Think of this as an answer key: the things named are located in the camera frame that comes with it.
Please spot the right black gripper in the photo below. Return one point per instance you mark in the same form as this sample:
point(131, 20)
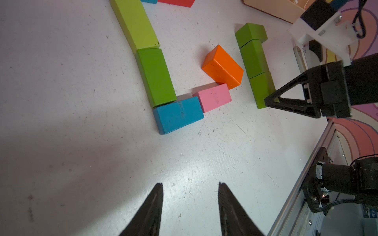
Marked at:
point(329, 90)

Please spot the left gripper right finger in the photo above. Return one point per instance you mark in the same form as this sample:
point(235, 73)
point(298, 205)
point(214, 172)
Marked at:
point(234, 220)

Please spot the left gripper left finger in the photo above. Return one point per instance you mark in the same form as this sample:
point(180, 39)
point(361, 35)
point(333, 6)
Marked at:
point(147, 220)

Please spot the teal block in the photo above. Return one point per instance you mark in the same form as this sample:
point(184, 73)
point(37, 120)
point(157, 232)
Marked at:
point(150, 1)
point(176, 115)

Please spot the pink block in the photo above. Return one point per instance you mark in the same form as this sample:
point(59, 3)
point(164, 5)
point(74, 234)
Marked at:
point(213, 98)

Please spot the red block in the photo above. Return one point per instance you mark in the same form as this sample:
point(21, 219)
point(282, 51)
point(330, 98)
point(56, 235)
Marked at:
point(184, 3)

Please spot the light green block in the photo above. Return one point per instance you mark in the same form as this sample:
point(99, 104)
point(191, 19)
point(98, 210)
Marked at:
point(135, 24)

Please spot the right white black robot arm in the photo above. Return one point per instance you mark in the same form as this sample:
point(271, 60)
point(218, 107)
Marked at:
point(359, 181)

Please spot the grey stapler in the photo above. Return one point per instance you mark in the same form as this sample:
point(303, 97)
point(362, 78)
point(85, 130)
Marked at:
point(311, 55)

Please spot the orange block right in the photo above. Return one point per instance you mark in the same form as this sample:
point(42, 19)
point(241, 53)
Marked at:
point(222, 68)

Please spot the aluminium front rail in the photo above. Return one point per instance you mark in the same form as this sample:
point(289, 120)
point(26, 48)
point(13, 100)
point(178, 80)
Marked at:
point(290, 211)

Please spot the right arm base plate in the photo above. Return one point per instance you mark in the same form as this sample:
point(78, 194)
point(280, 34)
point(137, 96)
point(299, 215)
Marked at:
point(312, 183)

